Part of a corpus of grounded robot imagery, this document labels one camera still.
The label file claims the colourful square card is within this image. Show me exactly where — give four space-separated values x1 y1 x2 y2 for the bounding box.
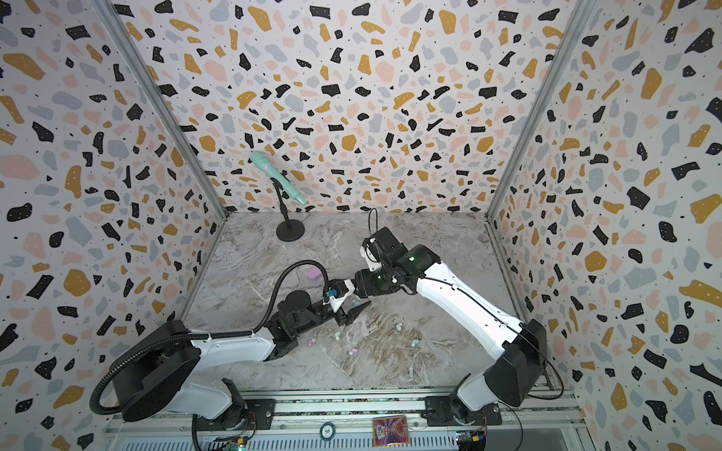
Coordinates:
372 415 410 447

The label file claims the black microphone stand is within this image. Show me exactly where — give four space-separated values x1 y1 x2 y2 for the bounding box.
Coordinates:
272 179 306 242

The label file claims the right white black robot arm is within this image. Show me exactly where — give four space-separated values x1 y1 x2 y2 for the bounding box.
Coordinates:
352 245 548 424

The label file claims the round black white button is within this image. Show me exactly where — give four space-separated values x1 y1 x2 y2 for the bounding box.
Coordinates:
319 422 336 442

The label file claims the left black corrugated cable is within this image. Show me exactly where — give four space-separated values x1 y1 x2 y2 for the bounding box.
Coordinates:
88 259 331 416

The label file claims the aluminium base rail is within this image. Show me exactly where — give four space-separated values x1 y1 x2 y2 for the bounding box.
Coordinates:
98 389 595 450

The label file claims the pink earbud case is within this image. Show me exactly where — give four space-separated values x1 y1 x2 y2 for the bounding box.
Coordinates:
306 266 323 280

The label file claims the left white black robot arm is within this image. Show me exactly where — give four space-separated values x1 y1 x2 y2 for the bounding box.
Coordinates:
92 291 368 422

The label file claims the mint green microphone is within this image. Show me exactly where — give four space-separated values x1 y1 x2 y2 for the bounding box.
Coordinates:
250 151 308 206

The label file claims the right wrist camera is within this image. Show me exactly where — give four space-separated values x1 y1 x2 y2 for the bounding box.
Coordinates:
360 227 407 272

